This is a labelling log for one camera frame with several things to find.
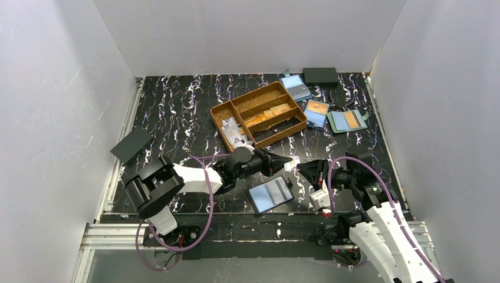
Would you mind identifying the white card with magnetic stripe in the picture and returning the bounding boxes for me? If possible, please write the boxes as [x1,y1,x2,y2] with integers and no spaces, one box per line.
[284,156,300,172]

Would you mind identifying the black leather card holder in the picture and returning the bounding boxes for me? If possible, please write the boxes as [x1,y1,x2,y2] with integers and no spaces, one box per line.
[246,176,294,215]

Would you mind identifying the green card wallet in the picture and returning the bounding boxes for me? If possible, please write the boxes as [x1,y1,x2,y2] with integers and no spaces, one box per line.
[327,109,369,134]

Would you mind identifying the dark grey card case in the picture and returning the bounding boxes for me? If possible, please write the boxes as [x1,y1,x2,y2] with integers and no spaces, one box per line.
[110,127,153,164]

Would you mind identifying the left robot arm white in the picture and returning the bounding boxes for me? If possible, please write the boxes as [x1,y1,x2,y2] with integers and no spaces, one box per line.
[124,146,293,235]

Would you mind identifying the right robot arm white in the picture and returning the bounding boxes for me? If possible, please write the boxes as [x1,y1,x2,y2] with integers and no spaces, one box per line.
[297,155,454,282]

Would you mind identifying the white cards in tray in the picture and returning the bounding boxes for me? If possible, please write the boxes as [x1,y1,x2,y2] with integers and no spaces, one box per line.
[221,117,248,147]

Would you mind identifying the black cards in tray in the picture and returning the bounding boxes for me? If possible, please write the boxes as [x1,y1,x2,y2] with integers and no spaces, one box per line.
[252,117,301,142]

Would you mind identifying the tan cards in tray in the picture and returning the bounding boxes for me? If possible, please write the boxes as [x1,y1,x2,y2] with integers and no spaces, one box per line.
[244,103,291,127]

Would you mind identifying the blue card holder orange card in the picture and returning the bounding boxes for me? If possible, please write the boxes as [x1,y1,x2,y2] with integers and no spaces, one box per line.
[304,99,330,131]

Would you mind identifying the light blue card holder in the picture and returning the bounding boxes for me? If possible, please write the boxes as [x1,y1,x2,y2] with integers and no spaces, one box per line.
[279,74,312,102]

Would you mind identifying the brown woven organizer tray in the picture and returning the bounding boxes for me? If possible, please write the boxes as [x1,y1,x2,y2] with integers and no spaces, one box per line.
[209,81,307,152]

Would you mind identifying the black box at back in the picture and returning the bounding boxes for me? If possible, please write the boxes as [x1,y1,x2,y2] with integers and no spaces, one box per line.
[302,68,340,85]

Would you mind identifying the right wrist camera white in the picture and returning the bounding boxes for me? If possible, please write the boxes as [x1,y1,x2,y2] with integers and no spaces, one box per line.
[310,189,332,217]

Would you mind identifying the aluminium frame rail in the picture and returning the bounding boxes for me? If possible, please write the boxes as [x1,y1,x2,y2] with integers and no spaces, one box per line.
[72,78,143,283]

